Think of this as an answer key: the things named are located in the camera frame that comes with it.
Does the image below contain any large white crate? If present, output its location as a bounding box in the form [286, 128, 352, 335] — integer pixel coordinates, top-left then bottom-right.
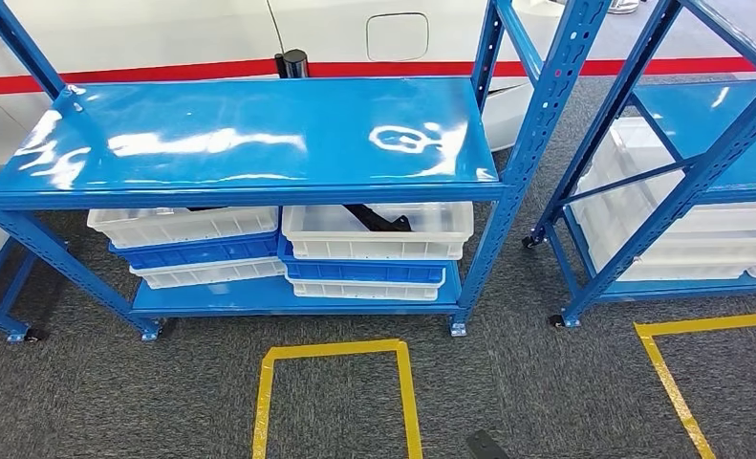
[605, 237, 756, 283]
[570, 117, 756, 254]

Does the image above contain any white car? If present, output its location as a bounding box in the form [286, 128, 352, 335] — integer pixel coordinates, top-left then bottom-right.
[0, 0, 566, 175]

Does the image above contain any yellow floor tape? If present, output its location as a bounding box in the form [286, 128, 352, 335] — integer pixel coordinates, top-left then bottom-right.
[634, 310, 756, 459]
[250, 339, 424, 459]

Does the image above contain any red barrier belt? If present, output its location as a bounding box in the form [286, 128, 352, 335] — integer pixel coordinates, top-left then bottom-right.
[0, 57, 277, 98]
[308, 55, 756, 78]

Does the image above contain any black stanchion post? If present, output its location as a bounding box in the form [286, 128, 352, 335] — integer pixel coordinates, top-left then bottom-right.
[273, 48, 311, 79]

